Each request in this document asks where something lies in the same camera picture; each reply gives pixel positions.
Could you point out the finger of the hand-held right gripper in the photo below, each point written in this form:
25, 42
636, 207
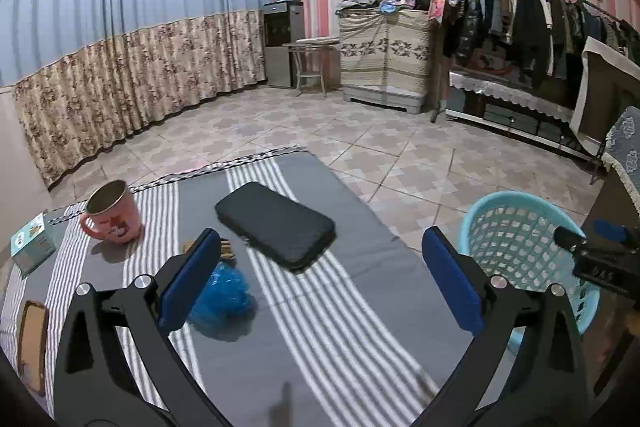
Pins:
570, 238
610, 229

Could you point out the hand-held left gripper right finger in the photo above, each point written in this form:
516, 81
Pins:
452, 282

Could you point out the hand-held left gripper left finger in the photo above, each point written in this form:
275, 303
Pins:
190, 277

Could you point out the light blue plastic basket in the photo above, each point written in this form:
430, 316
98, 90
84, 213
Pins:
520, 232

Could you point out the blue crumpled plastic mesh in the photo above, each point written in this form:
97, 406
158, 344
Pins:
227, 299

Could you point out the grey lace cloth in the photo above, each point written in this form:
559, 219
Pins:
625, 147

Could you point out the pink mug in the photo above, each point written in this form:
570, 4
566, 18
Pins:
115, 222

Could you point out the black flat case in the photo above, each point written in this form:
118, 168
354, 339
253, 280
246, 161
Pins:
275, 227

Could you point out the grey white striped mat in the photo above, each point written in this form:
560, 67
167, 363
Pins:
325, 332

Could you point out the brown chair with white trim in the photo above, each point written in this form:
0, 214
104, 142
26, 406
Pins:
607, 92

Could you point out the low cabinet with lace cloth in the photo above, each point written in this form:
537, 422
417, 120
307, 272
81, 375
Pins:
510, 107

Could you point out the light blue cardboard box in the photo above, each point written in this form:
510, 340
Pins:
32, 247

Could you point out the brown phone case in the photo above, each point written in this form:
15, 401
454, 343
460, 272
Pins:
32, 347

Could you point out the metal clothes rack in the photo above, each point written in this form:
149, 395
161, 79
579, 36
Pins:
441, 102

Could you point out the white cabinet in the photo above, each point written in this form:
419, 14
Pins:
15, 157

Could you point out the row of hanging clothes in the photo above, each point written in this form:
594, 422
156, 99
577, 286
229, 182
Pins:
525, 22

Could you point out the cabinet with patterned cover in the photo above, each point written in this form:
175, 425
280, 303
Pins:
385, 57

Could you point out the grey water dispenser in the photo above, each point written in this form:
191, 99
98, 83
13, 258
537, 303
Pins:
280, 47

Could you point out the blue and floral curtain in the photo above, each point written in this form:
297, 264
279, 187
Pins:
125, 32

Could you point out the small metal side table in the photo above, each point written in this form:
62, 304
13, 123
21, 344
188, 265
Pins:
310, 43

